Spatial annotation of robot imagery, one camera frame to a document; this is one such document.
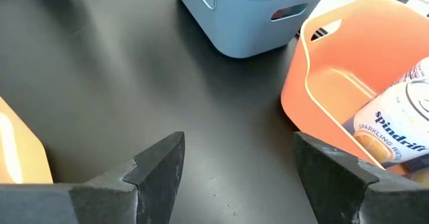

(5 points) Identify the yellow plastic bin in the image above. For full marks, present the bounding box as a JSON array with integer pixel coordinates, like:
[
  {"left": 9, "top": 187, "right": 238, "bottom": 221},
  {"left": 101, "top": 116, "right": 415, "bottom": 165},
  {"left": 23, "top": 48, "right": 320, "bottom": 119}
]
[{"left": 0, "top": 96, "right": 54, "bottom": 184}]

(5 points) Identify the blue plastic bin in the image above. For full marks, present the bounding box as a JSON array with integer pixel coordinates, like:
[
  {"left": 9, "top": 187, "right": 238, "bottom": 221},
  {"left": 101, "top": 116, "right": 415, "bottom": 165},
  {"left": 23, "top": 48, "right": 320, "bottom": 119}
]
[{"left": 174, "top": 0, "right": 336, "bottom": 59}]

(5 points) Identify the orange plastic bin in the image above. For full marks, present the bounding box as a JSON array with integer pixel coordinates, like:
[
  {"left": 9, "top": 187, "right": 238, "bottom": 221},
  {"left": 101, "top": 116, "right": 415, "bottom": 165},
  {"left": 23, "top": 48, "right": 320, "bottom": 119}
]
[{"left": 280, "top": 0, "right": 429, "bottom": 188}]

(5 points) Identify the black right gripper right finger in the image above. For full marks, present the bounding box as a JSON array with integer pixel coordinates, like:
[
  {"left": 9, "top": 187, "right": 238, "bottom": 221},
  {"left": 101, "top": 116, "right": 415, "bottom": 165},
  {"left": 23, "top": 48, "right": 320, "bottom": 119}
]
[{"left": 294, "top": 131, "right": 429, "bottom": 224}]

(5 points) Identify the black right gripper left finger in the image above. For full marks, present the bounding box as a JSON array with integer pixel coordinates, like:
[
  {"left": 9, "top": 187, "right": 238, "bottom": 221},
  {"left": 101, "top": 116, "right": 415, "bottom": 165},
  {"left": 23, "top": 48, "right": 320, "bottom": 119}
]
[{"left": 0, "top": 131, "right": 186, "bottom": 224}]

